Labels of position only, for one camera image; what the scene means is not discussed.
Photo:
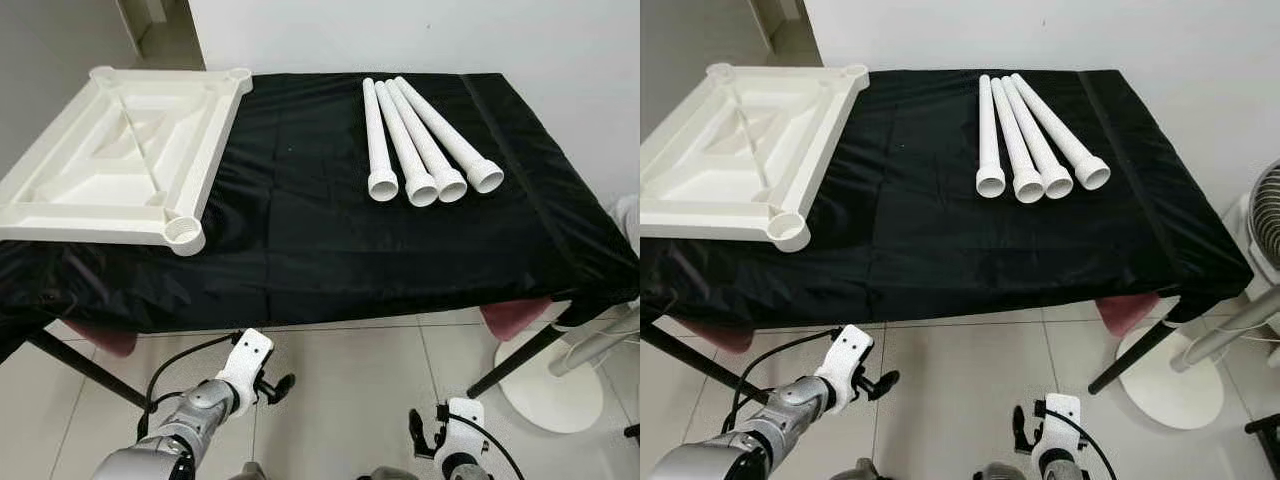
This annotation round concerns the white plastic children table top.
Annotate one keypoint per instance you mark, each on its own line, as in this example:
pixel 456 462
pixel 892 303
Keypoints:
pixel 60 200
pixel 690 195

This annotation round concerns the white plastic table leg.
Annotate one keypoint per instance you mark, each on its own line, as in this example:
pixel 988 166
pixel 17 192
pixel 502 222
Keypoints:
pixel 1015 145
pixel 378 150
pixel 1060 130
pixel 1039 145
pixel 406 150
pixel 450 135
pixel 988 145
pixel 430 150

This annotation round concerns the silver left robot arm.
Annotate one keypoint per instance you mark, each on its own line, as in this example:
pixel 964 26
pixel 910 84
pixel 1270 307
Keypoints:
pixel 195 410
pixel 790 405

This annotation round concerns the grey right robot foot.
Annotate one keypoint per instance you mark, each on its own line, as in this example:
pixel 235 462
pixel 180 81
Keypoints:
pixel 1002 472
pixel 390 473

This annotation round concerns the grey robot foot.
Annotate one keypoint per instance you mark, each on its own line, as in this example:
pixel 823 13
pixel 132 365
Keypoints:
pixel 1002 472
pixel 855 470
pixel 390 473
pixel 248 472

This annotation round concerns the grey left robot foot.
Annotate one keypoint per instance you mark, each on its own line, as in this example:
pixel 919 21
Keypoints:
pixel 248 472
pixel 855 470

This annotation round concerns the black metal worktable leg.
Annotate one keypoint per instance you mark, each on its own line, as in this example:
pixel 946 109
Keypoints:
pixel 90 370
pixel 515 362
pixel 1135 357
pixel 700 365

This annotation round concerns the pink stool seat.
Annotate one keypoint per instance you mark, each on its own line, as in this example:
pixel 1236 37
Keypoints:
pixel 515 318
pixel 105 340
pixel 1128 313
pixel 720 335

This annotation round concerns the black tablecloth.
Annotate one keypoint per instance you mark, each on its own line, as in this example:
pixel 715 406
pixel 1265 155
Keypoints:
pixel 300 240
pixel 920 240

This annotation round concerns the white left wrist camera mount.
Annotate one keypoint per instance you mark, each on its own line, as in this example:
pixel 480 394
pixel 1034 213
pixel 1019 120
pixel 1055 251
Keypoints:
pixel 848 355
pixel 250 360

